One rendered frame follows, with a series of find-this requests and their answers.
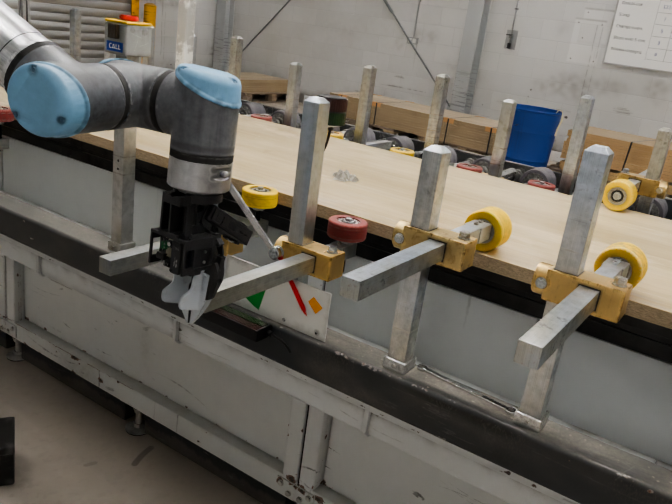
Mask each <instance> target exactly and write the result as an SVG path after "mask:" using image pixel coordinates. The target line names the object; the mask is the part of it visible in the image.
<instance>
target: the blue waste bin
mask: <svg viewBox="0 0 672 504"><path fill-rule="evenodd" d="M561 116H562V120H561V122H560V119H561ZM562 121H563V111H562V110H554V109H549V108H544V107H539V106H532V105H525V104H517V106H516V111H515V115H514V120H513V125H512V129H511V134H510V139H509V144H508V148H507V153H506V158H505V160H507V161H512V162H516V163H520V164H525V165H529V166H533V167H547V164H548V161H549V157H550V154H551V150H552V147H553V143H554V140H555V136H556V135H557V131H558V129H559V127H560V125H561V123H562ZM559 123H560V124H559Z"/></svg>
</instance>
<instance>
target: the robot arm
mask: <svg viewBox="0 0 672 504"><path fill-rule="evenodd" d="M0 86H1V87H3V88H4V90H5V92H6V93H7V97H8V103H9V106H10V109H11V111H12V113H13V115H14V117H15V118H16V120H17V121H18V123H19V124H20V125H21V126H22V127H23V128H25V129H26V130H27V131H29V132H30V133H32V134H34V135H37V136H40V137H53V138H67V137H71V136H74V135H77V134H84V133H91V132H99V131H106V130H107V131H110V130H117V129H124V128H132V127H138V128H144V129H148V130H152V131H156V132H160V133H165V134H168V135H171V138H170V150H169V162H168V172H167V183H168V185H169V186H171V187H173V190H171V191H163V195H162V206H161V217H160V227H157V228H151V234H150V246H149V257H148V262H149V263H151V262H156V261H161V259H162V264H163V265H164V266H166V267H169V268H170V269H169V271H170V272H171V273H173V274H174V277H173V281H172V282H171V283H170V284H169V285H168V286H167V287H165V288H164V289H163V290H162V293H161V298H162V300H163V301H164V302H168V303H178V307H179V309H181V310H182V312H183V315H184V317H185V320H186V322H187V323H189V324H192V323H194V322H195V321H196V320H197V319H199V317H200V316H201V315H202V314H203V313H204V311H205V310H206V309H207V307H208V306H209V304H210V302H211V300H212V299H213V298H214V297H215V295H216V293H217V291H218V289H219V287H220V285H221V283H222V281H223V277H224V262H225V259H226V257H225V256H224V247H223V245H224V244H225V243H224V241H223V240H222V238H221V235H223V238H224V239H226V240H227V241H229V242H231V243H234V244H237V245H239V243H240V244H243V245H246V246H247V244H248V242H249V240H250V238H251V235H252V233H253V231H251V230H250V229H249V228H247V226H246V225H245V224H244V223H242V222H241V221H238V220H236V219H234V218H233V217H232V216H230V215H229V214H227V213H226V212H225V211H223V210H222V209H220V208H219V207H218V206H216V205H213V204H219V203H221V202H222V199H223V193H226V192H228V191H229V190H230V186H231V178H232V169H233V159H234V151H235V143H236V135H237V126H238V118H239V109H240V108H241V105H242V103H241V87H242V86H241V82H240V80H239V79H238V78H237V77H236V76H234V75H232V74H229V73H227V72H223V71H220V70H217V69H211V68H208V67H204V66H199V65H194V64H185V63H183V64H179V65H178V66H177V68H176V69H175V70H172V69H167V68H162V67H156V66H151V65H146V64H141V63H136V62H133V61H131V60H128V59H123V58H111V59H105V60H102V61H100V62H99V63H80V62H78V61H76V60H75V59H74V58H73V57H71V56H70V55H69V54H68V53H67V52H65V51H64V50H63V49H62V48H61V47H59V46H58V45H57V44H56V43H54V42H53V41H51V40H48V39H47V38H46V37H45V36H43V35H42V34H41V33H40V32H39V31H37V30H36V29H35V28H34V27H33V26H31V25H30V24H29V23H28V22H27V21H25V20H24V19H23V18H22V17H21V16H19V15H18V14H17V13H16V12H15V11H13V10H12V9H11V8H10V7H9V6H7V5H6V4H5V3H4V2H3V1H1V0H0ZM157 237H160V248H159V251H157V253H156V254H152V249H153V238H157ZM163 238H164V241H163ZM162 248H163V250H162ZM202 270H205V271H204V272H202Z"/></svg>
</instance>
